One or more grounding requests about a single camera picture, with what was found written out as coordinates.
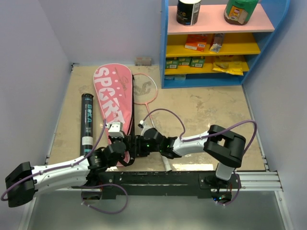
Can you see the green box right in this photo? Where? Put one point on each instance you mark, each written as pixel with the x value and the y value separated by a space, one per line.
pixel 197 62

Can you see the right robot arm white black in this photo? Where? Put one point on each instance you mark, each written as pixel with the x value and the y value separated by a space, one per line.
pixel 225 146

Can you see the orange box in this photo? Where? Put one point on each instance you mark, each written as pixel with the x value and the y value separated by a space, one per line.
pixel 196 42

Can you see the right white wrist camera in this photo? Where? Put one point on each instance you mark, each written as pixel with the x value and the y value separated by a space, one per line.
pixel 144 127

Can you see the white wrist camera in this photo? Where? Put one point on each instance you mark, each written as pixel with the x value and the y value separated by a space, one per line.
pixel 144 127
pixel 115 130

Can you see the brown wall block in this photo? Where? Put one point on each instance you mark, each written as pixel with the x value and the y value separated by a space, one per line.
pixel 143 61

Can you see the black white can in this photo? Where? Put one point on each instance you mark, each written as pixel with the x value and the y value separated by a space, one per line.
pixel 188 12

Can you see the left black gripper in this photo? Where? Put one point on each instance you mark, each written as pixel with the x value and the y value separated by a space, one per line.
pixel 112 139

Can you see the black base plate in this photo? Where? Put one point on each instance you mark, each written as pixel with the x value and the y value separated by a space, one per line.
pixel 202 184

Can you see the green brown jar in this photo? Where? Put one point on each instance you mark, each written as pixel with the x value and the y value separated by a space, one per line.
pixel 238 12

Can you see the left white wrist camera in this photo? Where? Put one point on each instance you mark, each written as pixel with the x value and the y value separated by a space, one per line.
pixel 115 130

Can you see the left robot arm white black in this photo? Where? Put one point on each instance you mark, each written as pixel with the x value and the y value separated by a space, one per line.
pixel 26 181

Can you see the pink badminton racket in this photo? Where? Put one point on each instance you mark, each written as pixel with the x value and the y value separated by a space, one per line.
pixel 145 90

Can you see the silver brown pouch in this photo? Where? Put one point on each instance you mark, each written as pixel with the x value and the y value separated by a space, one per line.
pixel 217 42

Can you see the blue shelf unit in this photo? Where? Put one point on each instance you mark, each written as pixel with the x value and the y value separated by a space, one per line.
pixel 246 43

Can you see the aluminium rail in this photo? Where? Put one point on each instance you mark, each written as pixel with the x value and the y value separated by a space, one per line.
pixel 261 179

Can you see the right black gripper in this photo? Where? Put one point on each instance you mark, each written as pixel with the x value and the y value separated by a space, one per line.
pixel 138 150

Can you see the yellow snack bag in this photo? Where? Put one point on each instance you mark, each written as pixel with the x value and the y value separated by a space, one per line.
pixel 233 67

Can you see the black shuttlecock tube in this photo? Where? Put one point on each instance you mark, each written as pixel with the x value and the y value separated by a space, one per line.
pixel 86 139

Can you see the green box middle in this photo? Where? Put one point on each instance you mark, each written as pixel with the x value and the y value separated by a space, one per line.
pixel 184 61

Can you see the green box left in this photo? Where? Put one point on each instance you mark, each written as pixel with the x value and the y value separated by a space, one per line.
pixel 171 63

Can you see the green box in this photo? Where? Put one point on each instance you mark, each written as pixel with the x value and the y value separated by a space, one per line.
pixel 184 61
pixel 197 62
pixel 171 63

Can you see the pink racket bag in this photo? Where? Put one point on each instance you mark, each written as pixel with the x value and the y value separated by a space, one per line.
pixel 113 87

